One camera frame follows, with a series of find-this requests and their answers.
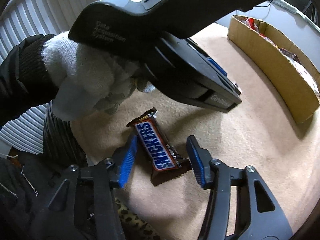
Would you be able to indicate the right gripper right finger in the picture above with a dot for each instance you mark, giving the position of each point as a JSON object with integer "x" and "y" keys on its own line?
{"x": 258, "y": 214}

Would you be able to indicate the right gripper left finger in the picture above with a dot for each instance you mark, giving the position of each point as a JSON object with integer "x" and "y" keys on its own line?
{"x": 82, "y": 205}

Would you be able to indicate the Snickers mini bar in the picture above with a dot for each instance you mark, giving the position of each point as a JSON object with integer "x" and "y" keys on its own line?
{"x": 167, "y": 163}

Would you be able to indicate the clear red-edged candy bag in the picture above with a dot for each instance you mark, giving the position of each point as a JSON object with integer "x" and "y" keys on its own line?
{"x": 251, "y": 23}

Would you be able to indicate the white gloved left hand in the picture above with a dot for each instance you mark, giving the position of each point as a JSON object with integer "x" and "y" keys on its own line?
{"x": 88, "y": 79}

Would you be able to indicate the grey cloth strip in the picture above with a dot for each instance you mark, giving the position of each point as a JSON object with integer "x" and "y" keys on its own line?
{"x": 287, "y": 6}

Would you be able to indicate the brown cardboard box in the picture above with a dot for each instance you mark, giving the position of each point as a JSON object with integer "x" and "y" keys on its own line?
{"x": 274, "y": 54}

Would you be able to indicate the black jacket sleeve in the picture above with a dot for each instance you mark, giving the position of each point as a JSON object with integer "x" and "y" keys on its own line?
{"x": 25, "y": 82}

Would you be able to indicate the clear bag of yellow wafers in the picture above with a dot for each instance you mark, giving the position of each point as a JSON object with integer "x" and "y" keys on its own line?
{"x": 307, "y": 77}

